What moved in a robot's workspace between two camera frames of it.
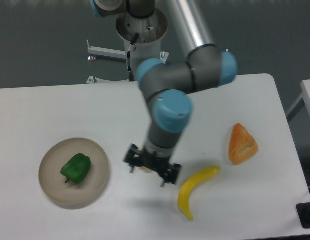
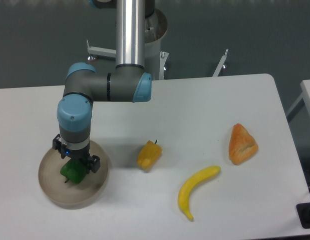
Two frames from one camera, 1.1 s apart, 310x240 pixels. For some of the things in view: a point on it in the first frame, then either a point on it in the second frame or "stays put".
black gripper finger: [133, 157] → [58, 145]
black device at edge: [306, 213] stays put
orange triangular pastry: [243, 146] stays put
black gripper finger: [171, 175] → [93, 163]
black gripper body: [152, 161] → [83, 155]
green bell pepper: [76, 168] stays put
